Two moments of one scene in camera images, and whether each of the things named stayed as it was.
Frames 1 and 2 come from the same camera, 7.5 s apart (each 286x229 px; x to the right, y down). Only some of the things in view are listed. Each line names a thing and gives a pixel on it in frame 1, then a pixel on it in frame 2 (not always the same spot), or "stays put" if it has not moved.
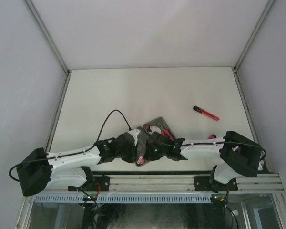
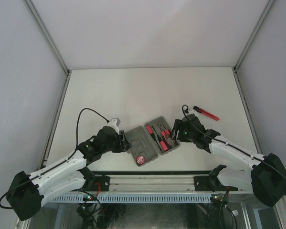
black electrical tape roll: x=140 y=161 stays put
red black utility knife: x=200 y=110 stays put
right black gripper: x=149 y=155 → x=178 y=125
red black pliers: x=165 y=131 stays put
